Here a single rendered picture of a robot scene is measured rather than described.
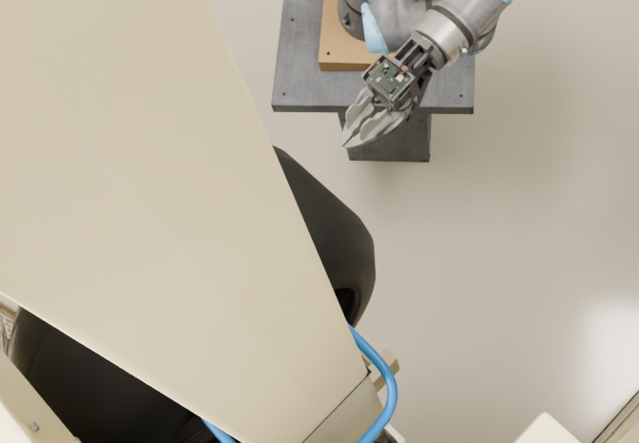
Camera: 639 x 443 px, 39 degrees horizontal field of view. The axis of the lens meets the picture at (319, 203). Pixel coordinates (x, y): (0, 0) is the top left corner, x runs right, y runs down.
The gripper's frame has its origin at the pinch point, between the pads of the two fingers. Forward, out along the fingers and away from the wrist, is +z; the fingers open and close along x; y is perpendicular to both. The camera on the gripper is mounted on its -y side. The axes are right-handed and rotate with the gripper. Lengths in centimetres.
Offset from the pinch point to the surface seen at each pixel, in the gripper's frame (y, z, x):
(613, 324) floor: -127, -25, 44
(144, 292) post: 99, 24, 38
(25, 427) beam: 63, 46, 22
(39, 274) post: 107, 25, 38
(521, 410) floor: -122, 10, 41
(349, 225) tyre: 11.2, 10.8, 13.6
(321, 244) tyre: 18.0, 15.8, 14.8
